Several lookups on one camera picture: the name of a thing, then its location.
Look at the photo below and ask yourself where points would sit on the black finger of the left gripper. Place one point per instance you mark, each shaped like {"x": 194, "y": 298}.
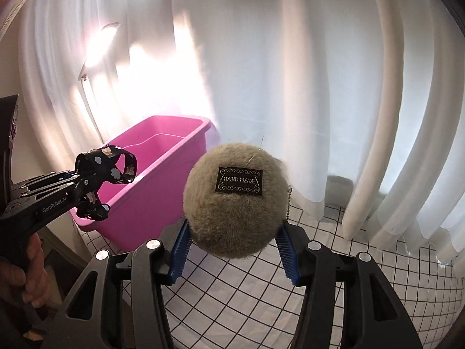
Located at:
{"x": 52, "y": 189}

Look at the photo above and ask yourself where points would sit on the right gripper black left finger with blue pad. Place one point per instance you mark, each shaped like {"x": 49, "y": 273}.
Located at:
{"x": 91, "y": 315}

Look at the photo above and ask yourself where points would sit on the beige fluffy pompom ball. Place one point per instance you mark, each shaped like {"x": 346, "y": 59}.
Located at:
{"x": 236, "y": 198}

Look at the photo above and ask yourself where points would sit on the pink plastic bin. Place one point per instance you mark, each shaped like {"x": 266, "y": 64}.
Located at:
{"x": 166, "y": 148}

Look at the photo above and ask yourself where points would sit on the white curtain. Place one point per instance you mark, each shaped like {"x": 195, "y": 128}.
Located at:
{"x": 362, "y": 100}

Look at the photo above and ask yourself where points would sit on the person's left hand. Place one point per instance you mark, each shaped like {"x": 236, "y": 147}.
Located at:
{"x": 30, "y": 286}

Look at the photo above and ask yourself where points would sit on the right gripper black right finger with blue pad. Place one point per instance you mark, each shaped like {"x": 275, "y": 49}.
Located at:
{"x": 373, "y": 317}

